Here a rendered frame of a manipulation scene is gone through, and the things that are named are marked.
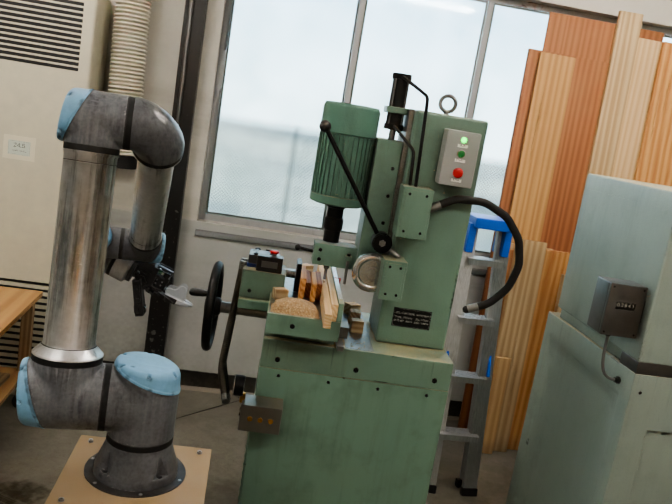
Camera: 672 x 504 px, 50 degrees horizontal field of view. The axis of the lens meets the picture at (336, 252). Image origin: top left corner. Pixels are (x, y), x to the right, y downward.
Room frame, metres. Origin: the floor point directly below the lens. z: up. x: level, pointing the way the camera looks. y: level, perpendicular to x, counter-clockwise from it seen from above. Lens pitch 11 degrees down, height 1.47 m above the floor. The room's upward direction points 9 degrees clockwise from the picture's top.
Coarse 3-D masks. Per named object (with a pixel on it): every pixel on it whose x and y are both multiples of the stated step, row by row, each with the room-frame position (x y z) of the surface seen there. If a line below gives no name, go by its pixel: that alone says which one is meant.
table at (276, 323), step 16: (288, 288) 2.24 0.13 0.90; (240, 304) 2.13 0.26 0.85; (256, 304) 2.14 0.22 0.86; (272, 320) 1.93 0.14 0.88; (288, 320) 1.94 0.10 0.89; (304, 320) 1.94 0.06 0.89; (320, 320) 1.94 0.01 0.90; (304, 336) 1.94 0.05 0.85; (320, 336) 1.95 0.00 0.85; (336, 336) 1.95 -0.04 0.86
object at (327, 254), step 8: (320, 240) 2.25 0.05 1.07; (320, 248) 2.20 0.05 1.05; (328, 248) 2.21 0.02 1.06; (336, 248) 2.21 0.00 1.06; (344, 248) 2.21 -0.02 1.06; (352, 248) 2.21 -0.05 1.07; (312, 256) 2.22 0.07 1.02; (320, 256) 2.20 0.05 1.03; (328, 256) 2.21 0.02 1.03; (336, 256) 2.21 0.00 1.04; (344, 256) 2.21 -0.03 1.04; (352, 256) 2.21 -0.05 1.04; (320, 264) 2.20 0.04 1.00; (328, 264) 2.21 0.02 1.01; (336, 264) 2.21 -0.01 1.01; (344, 264) 2.21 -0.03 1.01; (352, 264) 2.21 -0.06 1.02
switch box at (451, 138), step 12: (444, 132) 2.14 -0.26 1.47; (456, 132) 2.10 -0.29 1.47; (468, 132) 2.10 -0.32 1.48; (444, 144) 2.11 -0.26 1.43; (456, 144) 2.10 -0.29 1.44; (468, 144) 2.10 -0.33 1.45; (444, 156) 2.09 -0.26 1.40; (456, 156) 2.10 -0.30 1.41; (468, 156) 2.10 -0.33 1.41; (444, 168) 2.09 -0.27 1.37; (468, 168) 2.10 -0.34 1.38; (444, 180) 2.09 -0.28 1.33; (468, 180) 2.10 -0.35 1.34
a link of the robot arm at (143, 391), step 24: (120, 360) 1.50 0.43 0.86; (144, 360) 1.54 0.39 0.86; (168, 360) 1.58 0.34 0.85; (120, 384) 1.47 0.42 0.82; (144, 384) 1.46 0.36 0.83; (168, 384) 1.49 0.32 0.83; (120, 408) 1.45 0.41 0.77; (144, 408) 1.46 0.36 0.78; (168, 408) 1.50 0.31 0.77; (120, 432) 1.46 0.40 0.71; (144, 432) 1.46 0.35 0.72; (168, 432) 1.51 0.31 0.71
